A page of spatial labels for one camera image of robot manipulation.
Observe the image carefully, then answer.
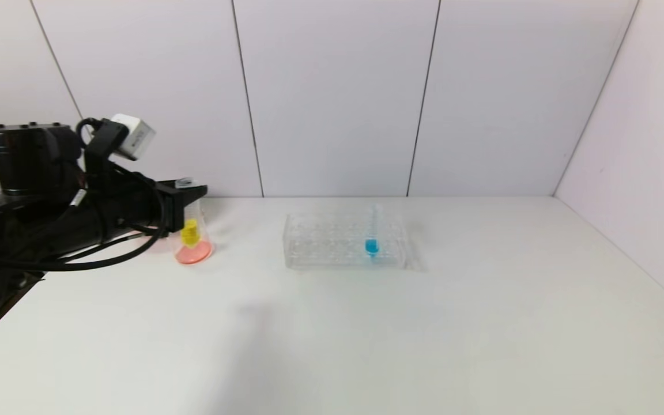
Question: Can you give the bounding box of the yellow pigment test tube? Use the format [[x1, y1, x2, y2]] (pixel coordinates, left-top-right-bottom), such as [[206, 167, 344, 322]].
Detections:
[[175, 177, 202, 249]]

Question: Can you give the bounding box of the clear acrylic test tube rack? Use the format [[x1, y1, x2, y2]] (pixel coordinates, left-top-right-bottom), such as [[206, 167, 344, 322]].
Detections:
[[283, 212, 409, 270]]

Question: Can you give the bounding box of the blue pigment test tube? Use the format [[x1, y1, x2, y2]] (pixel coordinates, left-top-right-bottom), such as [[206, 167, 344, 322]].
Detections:
[[365, 205, 381, 262]]

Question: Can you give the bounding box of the clear glass beaker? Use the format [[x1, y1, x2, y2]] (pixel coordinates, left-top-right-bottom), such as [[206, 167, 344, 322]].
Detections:
[[171, 201, 215, 266]]

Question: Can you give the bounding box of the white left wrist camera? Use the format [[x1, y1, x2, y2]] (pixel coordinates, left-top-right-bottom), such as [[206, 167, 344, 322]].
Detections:
[[110, 114, 156, 161]]

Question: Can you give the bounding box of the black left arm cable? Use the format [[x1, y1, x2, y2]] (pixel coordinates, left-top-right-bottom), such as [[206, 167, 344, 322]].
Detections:
[[0, 118, 167, 272]]

